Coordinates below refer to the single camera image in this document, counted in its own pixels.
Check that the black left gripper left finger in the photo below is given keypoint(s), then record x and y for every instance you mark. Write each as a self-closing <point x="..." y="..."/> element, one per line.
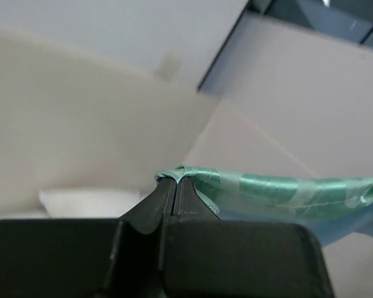
<point x="139" y="248"/>

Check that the green and blue pillowcase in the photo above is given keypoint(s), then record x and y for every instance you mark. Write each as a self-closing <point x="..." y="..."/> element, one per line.
<point x="275" y="197"/>

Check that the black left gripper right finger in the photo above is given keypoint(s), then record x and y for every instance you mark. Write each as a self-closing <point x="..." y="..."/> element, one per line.
<point x="194" y="252"/>

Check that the white pillow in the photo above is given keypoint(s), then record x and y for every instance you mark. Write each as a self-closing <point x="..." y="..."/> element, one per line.
<point x="88" y="203"/>

